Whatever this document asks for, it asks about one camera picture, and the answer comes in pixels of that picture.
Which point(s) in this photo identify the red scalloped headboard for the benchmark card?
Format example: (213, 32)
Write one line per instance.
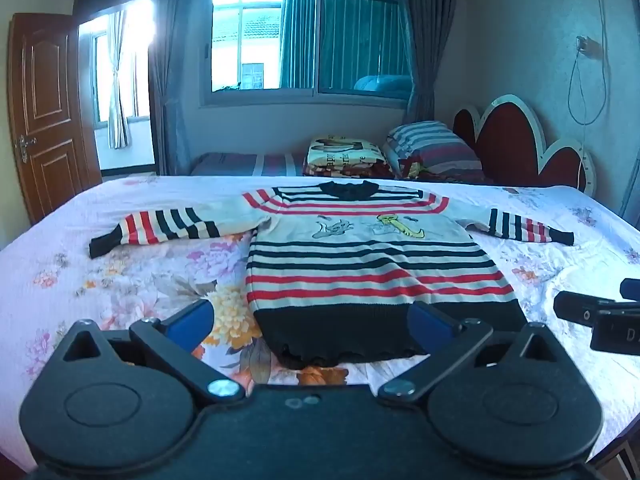
(510, 140)

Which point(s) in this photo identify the floral bedsheet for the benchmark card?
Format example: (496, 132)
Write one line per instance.
(100, 280)

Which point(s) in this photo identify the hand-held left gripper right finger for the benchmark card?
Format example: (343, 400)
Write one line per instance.
(431, 322)

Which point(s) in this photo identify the striped pillow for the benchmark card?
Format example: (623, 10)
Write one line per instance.
(435, 147)

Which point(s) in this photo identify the large sliding window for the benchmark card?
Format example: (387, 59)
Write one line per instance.
(250, 35)

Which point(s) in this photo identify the white sheer curtain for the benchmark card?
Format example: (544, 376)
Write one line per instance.
(118, 85)

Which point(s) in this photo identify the brown wooden door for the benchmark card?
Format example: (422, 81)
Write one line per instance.
(50, 110)

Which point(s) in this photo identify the striped knit sweater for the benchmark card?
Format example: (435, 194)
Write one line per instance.
(370, 260)

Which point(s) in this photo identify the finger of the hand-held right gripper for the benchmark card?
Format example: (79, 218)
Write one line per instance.
(631, 289)
(582, 306)

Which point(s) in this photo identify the folded printed blanket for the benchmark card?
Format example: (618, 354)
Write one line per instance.
(345, 157)

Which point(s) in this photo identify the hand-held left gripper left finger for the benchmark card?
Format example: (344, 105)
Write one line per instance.
(192, 321)

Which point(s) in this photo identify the wall socket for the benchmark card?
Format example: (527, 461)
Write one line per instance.
(586, 46)

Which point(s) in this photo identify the grey-blue curtain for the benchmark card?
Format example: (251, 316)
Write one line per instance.
(172, 70)
(427, 45)

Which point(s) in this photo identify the teal curtain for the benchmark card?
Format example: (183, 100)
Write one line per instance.
(350, 35)

